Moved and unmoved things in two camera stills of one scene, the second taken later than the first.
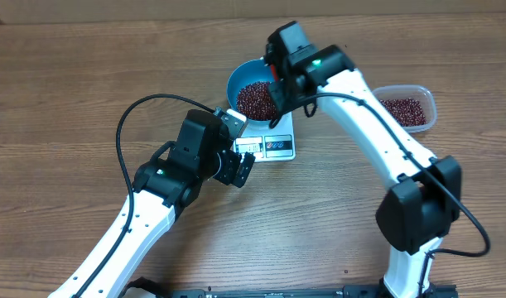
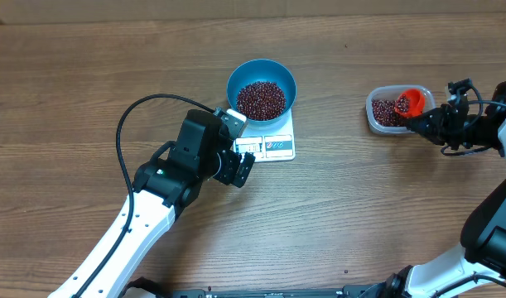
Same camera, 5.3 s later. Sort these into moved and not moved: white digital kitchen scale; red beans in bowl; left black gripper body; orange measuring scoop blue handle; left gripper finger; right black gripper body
Moved: orange measuring scoop blue handle; right black gripper body
Not moved: left gripper finger; white digital kitchen scale; red beans in bowl; left black gripper body
